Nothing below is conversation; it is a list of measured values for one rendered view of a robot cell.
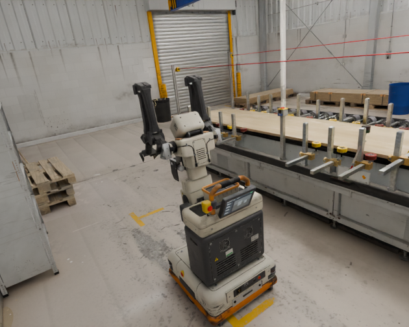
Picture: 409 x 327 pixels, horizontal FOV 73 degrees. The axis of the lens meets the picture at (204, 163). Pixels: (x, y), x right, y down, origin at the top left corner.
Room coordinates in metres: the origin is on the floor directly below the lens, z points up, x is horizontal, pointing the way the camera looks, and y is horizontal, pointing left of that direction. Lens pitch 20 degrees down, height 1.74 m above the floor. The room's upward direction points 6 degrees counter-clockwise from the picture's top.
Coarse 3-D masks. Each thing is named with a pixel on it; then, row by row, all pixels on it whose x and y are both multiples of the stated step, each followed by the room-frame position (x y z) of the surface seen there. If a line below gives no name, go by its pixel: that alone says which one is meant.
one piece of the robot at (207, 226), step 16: (240, 176) 1.65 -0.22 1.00; (192, 208) 1.64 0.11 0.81; (208, 208) 1.47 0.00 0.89; (256, 208) 1.69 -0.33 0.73; (192, 224) 1.53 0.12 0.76; (208, 224) 1.48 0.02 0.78; (224, 224) 1.54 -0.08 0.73; (240, 224) 1.61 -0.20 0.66; (256, 224) 1.68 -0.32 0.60; (192, 240) 1.57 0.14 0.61; (208, 240) 1.47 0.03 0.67; (224, 240) 1.55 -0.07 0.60; (240, 240) 1.60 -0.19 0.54; (256, 240) 1.68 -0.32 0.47; (192, 256) 1.58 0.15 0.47; (208, 256) 1.46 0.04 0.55; (224, 256) 1.52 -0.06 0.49; (240, 256) 1.60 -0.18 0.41; (256, 256) 1.68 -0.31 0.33; (208, 272) 1.46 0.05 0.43; (224, 272) 1.52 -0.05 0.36
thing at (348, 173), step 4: (368, 160) 1.99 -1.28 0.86; (372, 160) 1.99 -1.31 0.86; (360, 164) 1.94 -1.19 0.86; (364, 164) 1.93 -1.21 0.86; (352, 168) 1.89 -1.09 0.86; (356, 168) 1.88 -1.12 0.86; (360, 168) 1.90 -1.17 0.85; (348, 172) 1.83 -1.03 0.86; (352, 172) 1.84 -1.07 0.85; (356, 172) 1.87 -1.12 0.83; (340, 176) 1.78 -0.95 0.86; (344, 176) 1.78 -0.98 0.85; (348, 176) 1.81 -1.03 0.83
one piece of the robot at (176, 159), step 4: (176, 156) 1.97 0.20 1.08; (172, 160) 1.99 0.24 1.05; (176, 160) 1.97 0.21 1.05; (180, 160) 1.99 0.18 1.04; (172, 164) 1.99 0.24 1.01; (176, 164) 1.94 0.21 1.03; (172, 168) 2.00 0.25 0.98; (176, 168) 1.95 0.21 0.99; (180, 168) 1.93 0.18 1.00; (172, 172) 2.01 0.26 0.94; (176, 172) 1.95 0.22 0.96; (176, 176) 1.96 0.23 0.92
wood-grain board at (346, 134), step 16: (224, 112) 4.47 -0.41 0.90; (240, 112) 4.32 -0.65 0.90; (256, 112) 4.17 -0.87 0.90; (256, 128) 3.21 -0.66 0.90; (272, 128) 3.13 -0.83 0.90; (288, 128) 3.05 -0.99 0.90; (320, 128) 2.91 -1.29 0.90; (336, 128) 2.84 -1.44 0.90; (352, 128) 2.77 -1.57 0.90; (384, 128) 2.65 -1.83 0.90; (336, 144) 2.35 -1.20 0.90; (352, 144) 2.30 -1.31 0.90; (368, 144) 2.25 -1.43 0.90; (384, 144) 2.21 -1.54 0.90
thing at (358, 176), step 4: (340, 168) 2.09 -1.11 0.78; (344, 168) 2.06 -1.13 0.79; (348, 168) 2.04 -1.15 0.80; (340, 172) 2.09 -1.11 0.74; (344, 172) 2.06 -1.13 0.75; (360, 172) 1.95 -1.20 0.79; (364, 172) 1.93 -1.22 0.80; (352, 176) 2.01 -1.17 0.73; (356, 176) 1.98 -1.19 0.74; (360, 176) 1.95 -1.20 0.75; (368, 176) 1.90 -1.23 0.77; (356, 180) 1.97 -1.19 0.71; (360, 180) 1.95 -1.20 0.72; (364, 180) 1.92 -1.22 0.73; (368, 180) 1.90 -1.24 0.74; (368, 184) 1.90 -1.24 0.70
